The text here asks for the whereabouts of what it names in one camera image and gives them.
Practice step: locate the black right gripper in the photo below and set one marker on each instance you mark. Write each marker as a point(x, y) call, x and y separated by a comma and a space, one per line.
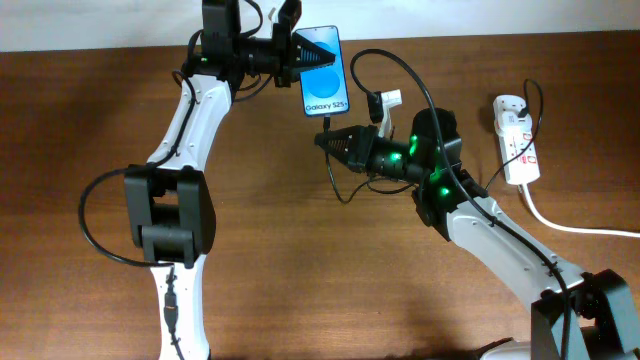
point(361, 148)

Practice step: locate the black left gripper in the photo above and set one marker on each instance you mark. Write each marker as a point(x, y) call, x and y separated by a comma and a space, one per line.
point(288, 49)

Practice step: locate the blue Galaxy smartphone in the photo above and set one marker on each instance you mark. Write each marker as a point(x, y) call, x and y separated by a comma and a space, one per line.
point(324, 90)

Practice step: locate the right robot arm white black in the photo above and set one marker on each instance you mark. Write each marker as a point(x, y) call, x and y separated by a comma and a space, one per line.
point(574, 314)

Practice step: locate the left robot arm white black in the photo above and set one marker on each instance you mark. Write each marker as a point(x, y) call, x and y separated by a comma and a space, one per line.
point(170, 209)

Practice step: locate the white USB charger adapter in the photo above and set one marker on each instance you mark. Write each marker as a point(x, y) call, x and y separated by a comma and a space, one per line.
point(511, 115)

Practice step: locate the white power strip red switches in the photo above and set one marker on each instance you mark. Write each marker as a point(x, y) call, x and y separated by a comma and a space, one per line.
point(519, 158)

